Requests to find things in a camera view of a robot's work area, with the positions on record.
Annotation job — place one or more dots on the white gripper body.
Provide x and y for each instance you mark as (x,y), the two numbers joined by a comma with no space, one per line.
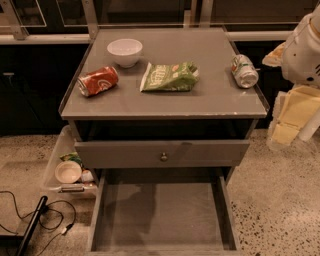
(302,56)

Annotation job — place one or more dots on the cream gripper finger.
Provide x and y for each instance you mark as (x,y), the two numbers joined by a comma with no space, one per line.
(296,114)
(274,58)

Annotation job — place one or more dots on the green jalapeno chip bag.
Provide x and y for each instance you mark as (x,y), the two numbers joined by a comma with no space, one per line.
(170,78)

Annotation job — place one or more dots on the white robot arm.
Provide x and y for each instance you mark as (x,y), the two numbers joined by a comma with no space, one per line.
(296,113)

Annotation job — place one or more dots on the grey top drawer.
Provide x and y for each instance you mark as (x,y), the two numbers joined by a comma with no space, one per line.
(146,154)

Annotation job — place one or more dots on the round brass drawer knob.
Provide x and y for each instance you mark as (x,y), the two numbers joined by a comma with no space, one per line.
(164,157)

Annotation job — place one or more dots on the grey drawer cabinet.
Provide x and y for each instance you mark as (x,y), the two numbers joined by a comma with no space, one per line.
(215,109)

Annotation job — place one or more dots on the open grey middle drawer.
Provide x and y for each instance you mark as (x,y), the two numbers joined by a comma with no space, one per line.
(162,212)

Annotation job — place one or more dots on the green snack bag in bin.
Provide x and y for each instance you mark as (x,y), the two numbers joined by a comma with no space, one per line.
(73,156)

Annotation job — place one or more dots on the green white soda can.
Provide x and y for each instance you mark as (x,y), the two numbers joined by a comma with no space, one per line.
(243,71)

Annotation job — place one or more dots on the white ceramic bowl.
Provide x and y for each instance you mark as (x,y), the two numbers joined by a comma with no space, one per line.
(125,52)

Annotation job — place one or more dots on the red crushed soda can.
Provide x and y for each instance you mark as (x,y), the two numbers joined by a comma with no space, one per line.
(98,81)

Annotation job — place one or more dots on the small red white item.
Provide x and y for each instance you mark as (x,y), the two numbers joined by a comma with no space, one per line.
(87,176)

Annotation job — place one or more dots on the small white bowl in bin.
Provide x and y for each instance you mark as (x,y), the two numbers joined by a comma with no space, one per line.
(68,172)

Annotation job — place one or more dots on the black flat bar on floor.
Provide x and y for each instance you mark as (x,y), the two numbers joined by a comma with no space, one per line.
(31,226)

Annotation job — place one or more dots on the metal railing frame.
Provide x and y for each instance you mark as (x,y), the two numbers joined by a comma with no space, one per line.
(80,21)

